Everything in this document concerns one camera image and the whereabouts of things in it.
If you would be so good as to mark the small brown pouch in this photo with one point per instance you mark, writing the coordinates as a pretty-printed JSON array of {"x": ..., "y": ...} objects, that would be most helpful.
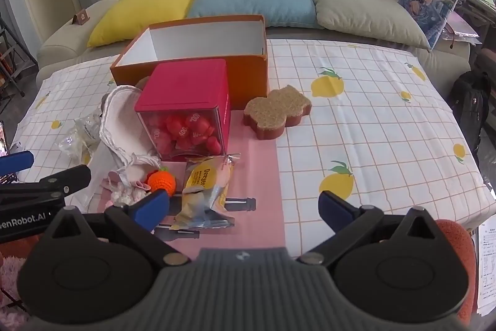
[{"x": 81, "y": 17}]

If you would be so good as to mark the red fleece cloth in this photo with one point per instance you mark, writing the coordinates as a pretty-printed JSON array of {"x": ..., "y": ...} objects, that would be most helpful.
[{"x": 459, "y": 257}]

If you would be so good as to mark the yellow clear snack packet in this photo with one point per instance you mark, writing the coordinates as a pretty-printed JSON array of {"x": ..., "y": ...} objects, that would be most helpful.
[{"x": 201, "y": 179}]

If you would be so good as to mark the pink fluffy cloth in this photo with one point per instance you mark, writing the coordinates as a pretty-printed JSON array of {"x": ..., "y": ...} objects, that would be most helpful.
[{"x": 9, "y": 276}]

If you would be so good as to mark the cellophane-wrapped white gift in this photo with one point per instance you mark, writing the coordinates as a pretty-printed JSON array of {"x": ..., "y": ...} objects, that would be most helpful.
[{"x": 87, "y": 129}]

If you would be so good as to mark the blue printed cushion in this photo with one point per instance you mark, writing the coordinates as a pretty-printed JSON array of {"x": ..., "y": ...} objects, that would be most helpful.
[{"x": 426, "y": 1}]

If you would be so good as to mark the red box with clear window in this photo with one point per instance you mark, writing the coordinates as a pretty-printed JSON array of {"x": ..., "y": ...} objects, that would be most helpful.
[{"x": 186, "y": 86}]

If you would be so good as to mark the brown plush headband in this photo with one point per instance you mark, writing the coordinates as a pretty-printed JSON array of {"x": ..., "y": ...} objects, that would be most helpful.
[{"x": 142, "y": 83}]

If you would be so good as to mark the pile of red toys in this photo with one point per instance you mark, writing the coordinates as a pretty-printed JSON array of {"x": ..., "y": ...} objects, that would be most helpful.
[{"x": 182, "y": 131}]

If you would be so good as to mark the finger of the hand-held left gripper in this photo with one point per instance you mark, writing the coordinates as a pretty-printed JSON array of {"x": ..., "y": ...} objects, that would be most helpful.
[
  {"x": 69, "y": 178},
  {"x": 15, "y": 162}
]

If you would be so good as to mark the beige pillow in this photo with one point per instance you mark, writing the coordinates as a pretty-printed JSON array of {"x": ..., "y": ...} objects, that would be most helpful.
[{"x": 360, "y": 9}]

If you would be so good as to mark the small pink plush toy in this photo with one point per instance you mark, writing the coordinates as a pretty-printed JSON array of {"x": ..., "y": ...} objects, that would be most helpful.
[{"x": 124, "y": 191}]

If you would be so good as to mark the brown bear-shaped sponge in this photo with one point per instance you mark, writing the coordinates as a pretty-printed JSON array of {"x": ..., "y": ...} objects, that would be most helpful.
[{"x": 271, "y": 110}]

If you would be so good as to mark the black backpack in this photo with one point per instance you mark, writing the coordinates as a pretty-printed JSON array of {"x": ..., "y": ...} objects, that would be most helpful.
[{"x": 471, "y": 102}]

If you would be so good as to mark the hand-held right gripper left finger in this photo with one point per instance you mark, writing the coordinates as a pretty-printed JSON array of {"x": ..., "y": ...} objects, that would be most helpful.
[{"x": 155, "y": 205}]

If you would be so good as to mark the yellow pillow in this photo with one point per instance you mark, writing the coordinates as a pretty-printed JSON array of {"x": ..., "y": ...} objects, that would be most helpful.
[{"x": 143, "y": 5}]

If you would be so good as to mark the pink printed mat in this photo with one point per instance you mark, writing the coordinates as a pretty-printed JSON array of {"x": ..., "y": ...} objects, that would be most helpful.
[{"x": 259, "y": 176}]

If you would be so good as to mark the orange cardboard box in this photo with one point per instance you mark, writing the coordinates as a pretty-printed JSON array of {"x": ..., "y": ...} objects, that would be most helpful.
[{"x": 248, "y": 79}]

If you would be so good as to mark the black metal stand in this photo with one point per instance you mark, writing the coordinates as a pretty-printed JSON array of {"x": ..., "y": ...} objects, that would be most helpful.
[{"x": 15, "y": 55}]

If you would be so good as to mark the white printed paper sheet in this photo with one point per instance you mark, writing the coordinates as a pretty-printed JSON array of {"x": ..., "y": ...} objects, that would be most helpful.
[{"x": 488, "y": 269}]

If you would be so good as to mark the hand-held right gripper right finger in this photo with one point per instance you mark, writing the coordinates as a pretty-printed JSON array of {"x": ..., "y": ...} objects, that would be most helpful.
[{"x": 333, "y": 210}]

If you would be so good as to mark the white cloth bag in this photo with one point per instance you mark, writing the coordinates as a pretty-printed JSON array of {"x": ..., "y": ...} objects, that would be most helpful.
[{"x": 120, "y": 121}]

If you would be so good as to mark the orange crocheted ball toy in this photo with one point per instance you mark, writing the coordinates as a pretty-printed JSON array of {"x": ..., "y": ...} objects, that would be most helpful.
[{"x": 161, "y": 181}]

